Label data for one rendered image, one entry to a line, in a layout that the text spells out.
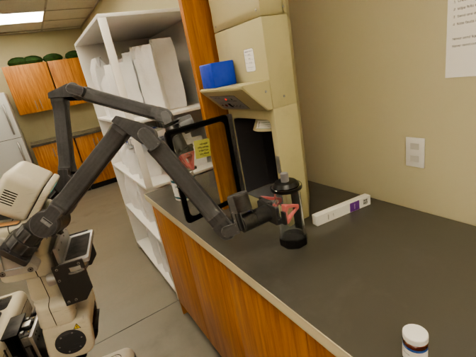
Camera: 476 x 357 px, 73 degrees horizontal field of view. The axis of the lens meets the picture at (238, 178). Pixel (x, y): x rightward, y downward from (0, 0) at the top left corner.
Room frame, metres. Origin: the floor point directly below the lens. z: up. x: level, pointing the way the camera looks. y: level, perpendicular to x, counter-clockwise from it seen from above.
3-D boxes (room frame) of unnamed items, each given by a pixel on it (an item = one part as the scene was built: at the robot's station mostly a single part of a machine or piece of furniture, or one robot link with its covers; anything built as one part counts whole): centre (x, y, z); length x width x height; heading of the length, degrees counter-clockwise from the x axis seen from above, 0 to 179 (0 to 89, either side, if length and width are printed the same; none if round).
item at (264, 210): (0.97, -0.06, 1.10); 0.10 x 0.07 x 0.07; 29
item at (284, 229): (1.03, -0.16, 1.06); 0.11 x 0.11 x 0.21
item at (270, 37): (1.35, -0.20, 1.33); 0.32 x 0.25 x 0.77; 29
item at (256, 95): (1.26, -0.04, 1.46); 0.32 x 0.11 x 0.10; 29
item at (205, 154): (1.32, 0.12, 1.19); 0.30 x 0.01 x 0.40; 126
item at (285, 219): (0.98, -0.14, 1.10); 0.09 x 0.07 x 0.07; 119
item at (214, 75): (1.33, 0.00, 1.56); 0.10 x 0.10 x 0.09; 29
